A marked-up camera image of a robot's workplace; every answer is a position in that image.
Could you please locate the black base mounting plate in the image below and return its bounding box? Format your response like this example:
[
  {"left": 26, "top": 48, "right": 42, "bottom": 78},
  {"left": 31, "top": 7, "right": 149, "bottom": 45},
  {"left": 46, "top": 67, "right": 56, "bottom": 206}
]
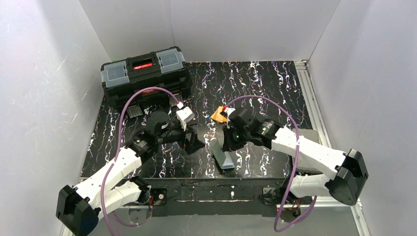
[{"left": 80, "top": 177, "right": 344, "bottom": 217}]

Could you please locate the aluminium frame rail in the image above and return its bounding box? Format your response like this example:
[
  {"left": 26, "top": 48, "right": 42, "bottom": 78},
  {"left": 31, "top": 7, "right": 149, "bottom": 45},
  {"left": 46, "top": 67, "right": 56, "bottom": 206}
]
[{"left": 294, "top": 60, "right": 332, "bottom": 148}]

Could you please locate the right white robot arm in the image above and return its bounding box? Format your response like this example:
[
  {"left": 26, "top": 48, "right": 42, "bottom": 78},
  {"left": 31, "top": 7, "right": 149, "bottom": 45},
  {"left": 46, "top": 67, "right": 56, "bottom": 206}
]
[{"left": 221, "top": 107, "right": 369, "bottom": 206}]

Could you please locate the purple cable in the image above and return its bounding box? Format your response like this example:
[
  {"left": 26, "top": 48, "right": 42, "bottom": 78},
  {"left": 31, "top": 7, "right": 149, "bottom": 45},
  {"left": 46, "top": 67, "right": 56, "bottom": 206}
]
[
  {"left": 100, "top": 87, "right": 185, "bottom": 236},
  {"left": 223, "top": 95, "right": 317, "bottom": 233}
]

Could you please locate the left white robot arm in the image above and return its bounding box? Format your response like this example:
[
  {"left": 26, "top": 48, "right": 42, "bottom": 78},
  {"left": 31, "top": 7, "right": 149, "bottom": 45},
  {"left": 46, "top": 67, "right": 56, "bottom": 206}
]
[{"left": 56, "top": 107, "right": 205, "bottom": 236}]

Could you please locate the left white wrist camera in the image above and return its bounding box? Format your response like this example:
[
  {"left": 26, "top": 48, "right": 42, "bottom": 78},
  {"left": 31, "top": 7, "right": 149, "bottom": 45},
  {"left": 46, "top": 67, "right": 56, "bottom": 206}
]
[{"left": 176, "top": 107, "right": 195, "bottom": 131}]

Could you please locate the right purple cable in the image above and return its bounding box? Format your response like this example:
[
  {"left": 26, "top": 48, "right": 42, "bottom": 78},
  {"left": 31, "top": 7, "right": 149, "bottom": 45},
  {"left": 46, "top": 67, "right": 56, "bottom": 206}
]
[{"left": 223, "top": 95, "right": 317, "bottom": 233}]

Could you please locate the black toolbox with grey lids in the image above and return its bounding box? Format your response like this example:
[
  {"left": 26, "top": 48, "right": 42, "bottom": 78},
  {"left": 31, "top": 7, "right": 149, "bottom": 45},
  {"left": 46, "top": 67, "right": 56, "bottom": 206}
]
[{"left": 100, "top": 46, "right": 193, "bottom": 112}]

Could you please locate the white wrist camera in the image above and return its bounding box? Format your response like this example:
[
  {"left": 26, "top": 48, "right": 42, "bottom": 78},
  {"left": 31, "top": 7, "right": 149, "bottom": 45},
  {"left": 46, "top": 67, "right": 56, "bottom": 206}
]
[
  {"left": 176, "top": 107, "right": 195, "bottom": 131},
  {"left": 220, "top": 106, "right": 235, "bottom": 122}
]

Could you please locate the mint green card holder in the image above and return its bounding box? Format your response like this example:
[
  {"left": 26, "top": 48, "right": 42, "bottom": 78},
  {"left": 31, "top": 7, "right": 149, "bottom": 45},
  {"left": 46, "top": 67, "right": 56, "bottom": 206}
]
[{"left": 210, "top": 139, "right": 236, "bottom": 170}]

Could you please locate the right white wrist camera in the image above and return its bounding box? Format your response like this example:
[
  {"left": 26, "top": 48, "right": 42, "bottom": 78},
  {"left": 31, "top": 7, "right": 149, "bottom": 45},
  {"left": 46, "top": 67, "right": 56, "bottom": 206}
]
[{"left": 220, "top": 106, "right": 235, "bottom": 122}]

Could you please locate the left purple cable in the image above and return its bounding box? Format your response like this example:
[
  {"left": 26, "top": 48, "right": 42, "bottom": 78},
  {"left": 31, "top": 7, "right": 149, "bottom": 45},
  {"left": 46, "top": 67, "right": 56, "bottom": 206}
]
[{"left": 100, "top": 87, "right": 185, "bottom": 236}]

